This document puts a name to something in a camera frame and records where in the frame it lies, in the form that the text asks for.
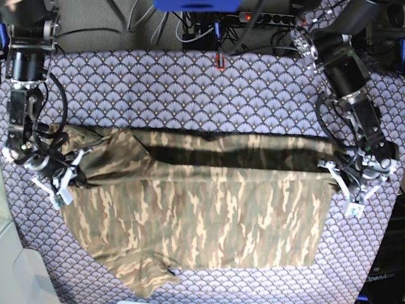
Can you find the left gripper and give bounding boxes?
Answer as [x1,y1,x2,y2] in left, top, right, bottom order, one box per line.
[318,158,391,203]

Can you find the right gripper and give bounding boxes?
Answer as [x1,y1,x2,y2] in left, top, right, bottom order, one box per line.
[30,148,92,196]

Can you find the camouflage T-shirt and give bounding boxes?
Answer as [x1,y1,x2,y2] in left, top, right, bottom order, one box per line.
[61,125,338,298]

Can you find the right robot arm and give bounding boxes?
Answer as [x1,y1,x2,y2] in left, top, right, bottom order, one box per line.
[1,1,86,207]

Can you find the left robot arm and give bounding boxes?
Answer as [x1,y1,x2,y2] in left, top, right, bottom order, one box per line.
[292,1,399,205]

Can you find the black OpenArm box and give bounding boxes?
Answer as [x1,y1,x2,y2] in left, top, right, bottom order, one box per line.
[356,203,404,303]

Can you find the white plastic bin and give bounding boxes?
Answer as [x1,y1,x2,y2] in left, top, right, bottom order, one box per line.
[1,180,60,303]

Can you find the purple fan-pattern tablecloth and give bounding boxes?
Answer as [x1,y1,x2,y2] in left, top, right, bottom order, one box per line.
[1,51,404,303]

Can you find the red and black clamp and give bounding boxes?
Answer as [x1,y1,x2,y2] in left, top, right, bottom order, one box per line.
[215,53,225,71]

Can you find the black power strip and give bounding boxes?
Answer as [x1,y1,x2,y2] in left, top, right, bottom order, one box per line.
[238,11,296,27]

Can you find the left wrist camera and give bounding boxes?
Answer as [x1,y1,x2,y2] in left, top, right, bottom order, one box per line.
[344,202,365,219]

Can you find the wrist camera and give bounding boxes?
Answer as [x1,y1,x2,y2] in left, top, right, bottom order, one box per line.
[344,202,365,219]
[49,189,73,210]

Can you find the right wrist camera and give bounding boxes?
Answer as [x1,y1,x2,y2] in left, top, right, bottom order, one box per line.
[49,189,73,210]

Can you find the blue mount plate top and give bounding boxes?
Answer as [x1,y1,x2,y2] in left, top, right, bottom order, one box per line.
[153,0,241,12]

